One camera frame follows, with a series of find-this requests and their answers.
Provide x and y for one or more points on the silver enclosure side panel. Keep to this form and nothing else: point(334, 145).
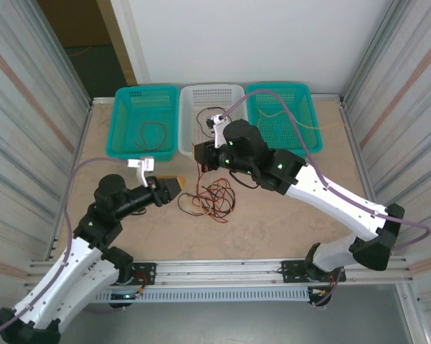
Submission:
point(21, 143)
point(408, 89)

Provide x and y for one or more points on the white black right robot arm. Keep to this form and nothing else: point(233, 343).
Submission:
point(337, 204)

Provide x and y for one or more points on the teal plastic basket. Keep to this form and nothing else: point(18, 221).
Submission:
point(272, 139)
point(129, 107)

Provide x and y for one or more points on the wide aluminium base rail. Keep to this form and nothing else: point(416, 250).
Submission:
point(218, 268)

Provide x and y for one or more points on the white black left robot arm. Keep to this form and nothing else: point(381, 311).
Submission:
point(68, 276)

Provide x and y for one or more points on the brown wooden cabinet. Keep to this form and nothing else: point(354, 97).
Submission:
point(75, 21)

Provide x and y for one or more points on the white plastic basket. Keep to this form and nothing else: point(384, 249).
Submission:
point(201, 96)

